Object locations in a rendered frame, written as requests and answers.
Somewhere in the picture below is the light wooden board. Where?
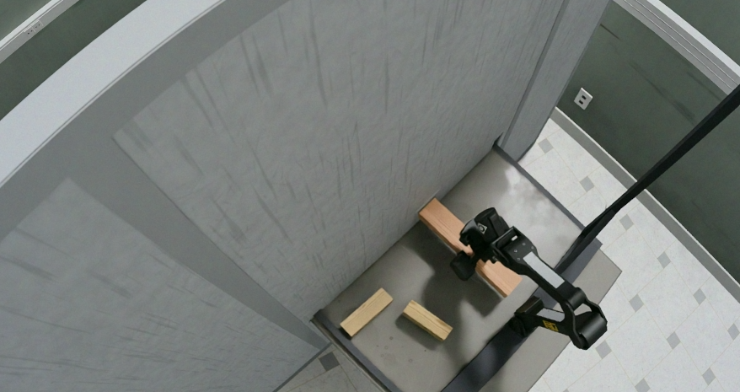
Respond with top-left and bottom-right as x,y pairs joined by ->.
418,198 -> 522,298

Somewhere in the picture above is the long black bar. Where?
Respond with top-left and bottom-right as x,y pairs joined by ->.
555,84 -> 740,274

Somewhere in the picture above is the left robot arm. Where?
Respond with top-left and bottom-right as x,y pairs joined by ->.
458,207 -> 608,351

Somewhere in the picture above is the grey panel wall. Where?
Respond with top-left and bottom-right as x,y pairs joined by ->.
0,0 -> 613,392

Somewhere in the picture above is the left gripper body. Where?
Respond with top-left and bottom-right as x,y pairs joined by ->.
450,216 -> 510,281

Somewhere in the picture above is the light wooden block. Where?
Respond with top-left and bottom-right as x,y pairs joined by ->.
402,300 -> 453,341
341,288 -> 393,337

